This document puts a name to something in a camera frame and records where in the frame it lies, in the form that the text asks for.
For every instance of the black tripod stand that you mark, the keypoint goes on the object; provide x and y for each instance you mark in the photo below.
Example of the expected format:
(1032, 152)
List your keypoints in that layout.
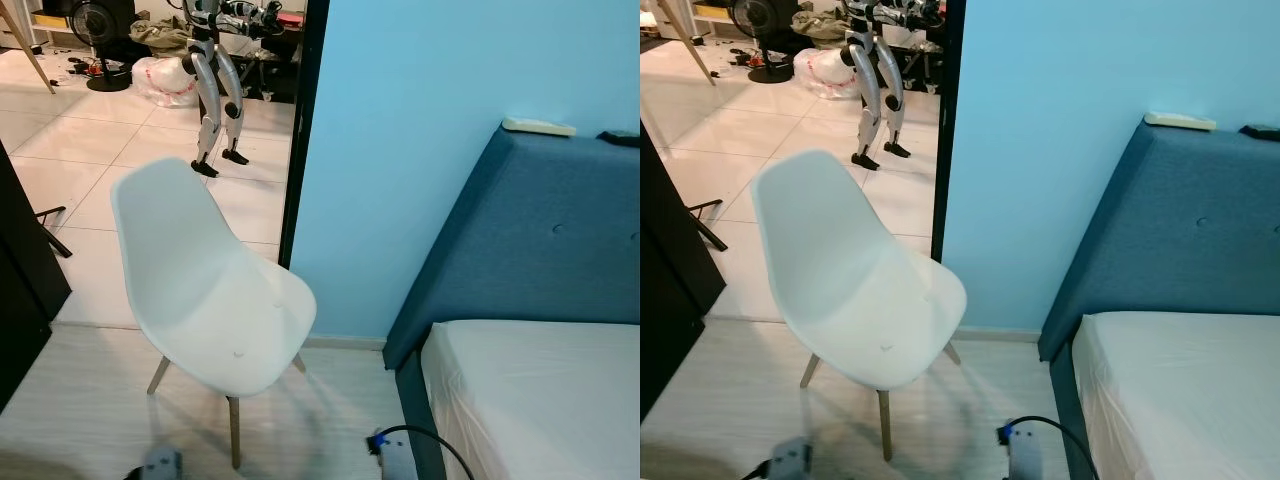
(708, 228)
(55, 235)

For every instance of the black remote control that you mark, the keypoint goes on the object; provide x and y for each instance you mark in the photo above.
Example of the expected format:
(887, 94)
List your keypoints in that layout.
(1260, 131)
(622, 138)

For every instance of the white remote control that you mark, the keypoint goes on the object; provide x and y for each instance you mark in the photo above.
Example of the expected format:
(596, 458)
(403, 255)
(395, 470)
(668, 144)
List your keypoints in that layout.
(1180, 121)
(538, 126)

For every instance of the white sheeted mattress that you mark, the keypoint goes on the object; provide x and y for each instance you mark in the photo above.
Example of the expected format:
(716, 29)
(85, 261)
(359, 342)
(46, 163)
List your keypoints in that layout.
(1180, 400)
(540, 400)

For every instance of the wooden easel leg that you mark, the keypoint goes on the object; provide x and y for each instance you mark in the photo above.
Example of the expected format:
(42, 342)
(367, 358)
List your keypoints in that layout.
(690, 45)
(30, 55)

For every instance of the black standing fan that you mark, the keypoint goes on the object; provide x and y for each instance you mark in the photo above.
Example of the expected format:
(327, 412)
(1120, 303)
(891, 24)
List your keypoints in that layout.
(100, 25)
(757, 20)

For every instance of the white plastic bag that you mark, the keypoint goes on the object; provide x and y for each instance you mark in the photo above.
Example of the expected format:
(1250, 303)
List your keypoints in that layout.
(825, 72)
(165, 82)

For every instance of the silver humanoid robot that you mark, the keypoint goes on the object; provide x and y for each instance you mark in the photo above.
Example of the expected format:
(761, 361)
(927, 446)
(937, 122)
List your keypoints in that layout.
(215, 90)
(872, 90)

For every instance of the olive green cloth bundle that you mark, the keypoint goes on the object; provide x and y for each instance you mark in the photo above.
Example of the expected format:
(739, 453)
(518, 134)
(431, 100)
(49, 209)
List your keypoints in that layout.
(822, 28)
(160, 36)

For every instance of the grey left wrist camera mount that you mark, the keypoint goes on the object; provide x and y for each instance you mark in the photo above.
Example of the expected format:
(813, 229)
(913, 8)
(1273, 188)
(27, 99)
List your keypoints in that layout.
(162, 465)
(792, 458)

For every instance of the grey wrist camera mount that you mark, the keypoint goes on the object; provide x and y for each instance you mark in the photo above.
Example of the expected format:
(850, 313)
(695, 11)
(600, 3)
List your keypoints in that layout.
(162, 465)
(1025, 452)
(395, 460)
(792, 458)

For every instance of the black door frame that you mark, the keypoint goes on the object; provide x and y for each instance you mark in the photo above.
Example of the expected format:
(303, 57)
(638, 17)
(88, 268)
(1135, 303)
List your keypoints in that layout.
(945, 130)
(303, 120)

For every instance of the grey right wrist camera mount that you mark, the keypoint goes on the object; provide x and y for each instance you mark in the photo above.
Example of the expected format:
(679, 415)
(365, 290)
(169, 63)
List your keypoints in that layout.
(1025, 452)
(395, 460)

